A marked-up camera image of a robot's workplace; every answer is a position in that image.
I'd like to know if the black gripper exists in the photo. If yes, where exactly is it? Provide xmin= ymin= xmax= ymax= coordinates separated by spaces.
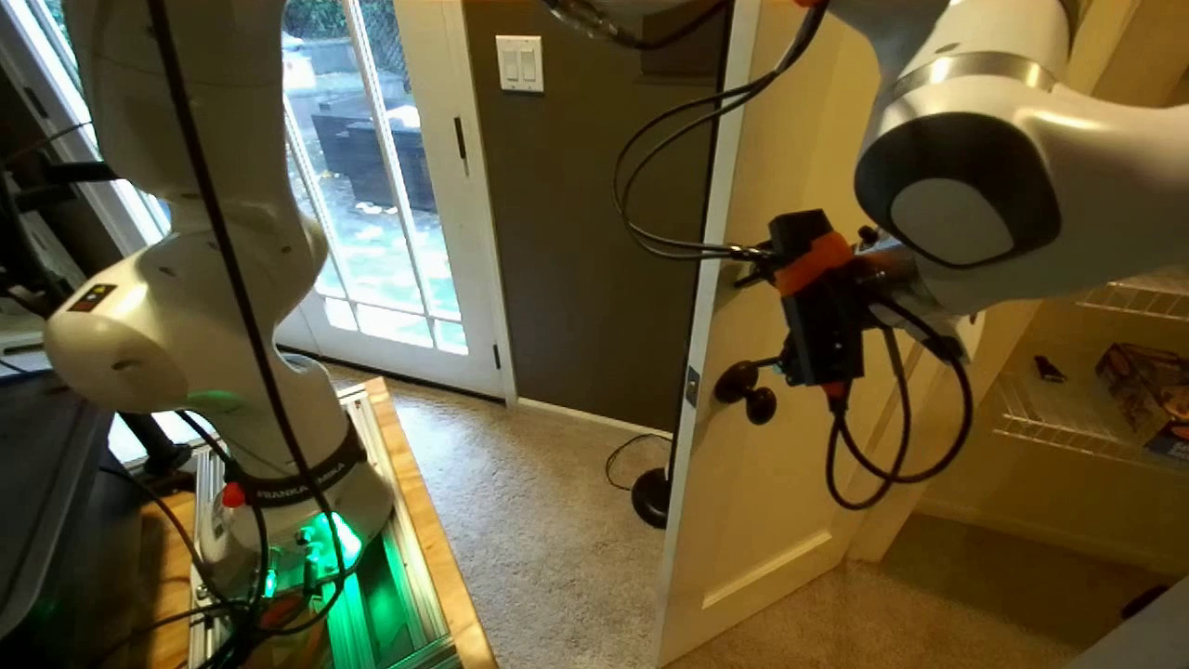
xmin=856 ymin=228 xmax=981 ymax=361

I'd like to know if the white closet door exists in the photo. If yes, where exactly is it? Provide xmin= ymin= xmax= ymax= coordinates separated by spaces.
xmin=652 ymin=0 xmax=877 ymax=664

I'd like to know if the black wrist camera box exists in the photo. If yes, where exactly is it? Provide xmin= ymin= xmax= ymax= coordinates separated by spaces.
xmin=769 ymin=208 xmax=862 ymax=398

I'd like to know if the white light switch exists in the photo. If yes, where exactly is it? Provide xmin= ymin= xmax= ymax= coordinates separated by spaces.
xmin=494 ymin=32 xmax=545 ymax=94

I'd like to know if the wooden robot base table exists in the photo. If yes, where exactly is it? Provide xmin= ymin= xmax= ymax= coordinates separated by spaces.
xmin=140 ymin=378 xmax=494 ymax=669

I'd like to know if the black floor lamp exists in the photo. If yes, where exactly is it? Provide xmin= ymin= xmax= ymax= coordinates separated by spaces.
xmin=603 ymin=369 xmax=700 ymax=535

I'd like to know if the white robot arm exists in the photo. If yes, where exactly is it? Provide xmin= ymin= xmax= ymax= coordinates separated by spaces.
xmin=43 ymin=0 xmax=1189 ymax=553

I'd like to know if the white wire closet shelf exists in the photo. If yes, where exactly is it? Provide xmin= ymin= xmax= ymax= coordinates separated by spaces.
xmin=997 ymin=268 xmax=1189 ymax=471

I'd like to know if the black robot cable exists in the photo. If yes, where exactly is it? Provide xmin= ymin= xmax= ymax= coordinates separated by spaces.
xmin=610 ymin=0 xmax=977 ymax=514

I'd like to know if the dark round door knob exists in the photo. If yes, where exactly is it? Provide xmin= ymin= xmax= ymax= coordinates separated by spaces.
xmin=714 ymin=361 xmax=778 ymax=423

